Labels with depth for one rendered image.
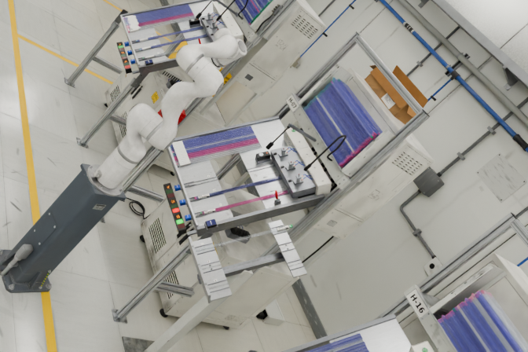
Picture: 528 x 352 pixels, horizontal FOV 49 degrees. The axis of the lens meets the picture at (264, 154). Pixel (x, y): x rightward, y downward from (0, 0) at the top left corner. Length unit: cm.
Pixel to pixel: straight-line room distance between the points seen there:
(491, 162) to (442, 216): 52
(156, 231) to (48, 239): 103
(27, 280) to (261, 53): 222
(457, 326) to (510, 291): 30
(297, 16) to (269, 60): 38
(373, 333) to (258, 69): 228
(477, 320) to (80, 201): 178
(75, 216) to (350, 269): 256
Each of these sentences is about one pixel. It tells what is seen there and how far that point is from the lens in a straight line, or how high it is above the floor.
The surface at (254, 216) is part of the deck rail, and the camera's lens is 306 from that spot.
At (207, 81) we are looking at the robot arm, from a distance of 235.
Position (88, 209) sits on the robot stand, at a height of 58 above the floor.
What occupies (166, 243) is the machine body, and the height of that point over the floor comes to 23.
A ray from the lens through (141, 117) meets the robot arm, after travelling 258.
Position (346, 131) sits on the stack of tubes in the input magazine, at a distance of 315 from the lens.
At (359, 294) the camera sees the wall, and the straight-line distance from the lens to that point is 466.
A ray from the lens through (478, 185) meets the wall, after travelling 442.
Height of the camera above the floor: 214
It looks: 18 degrees down
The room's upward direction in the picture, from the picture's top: 45 degrees clockwise
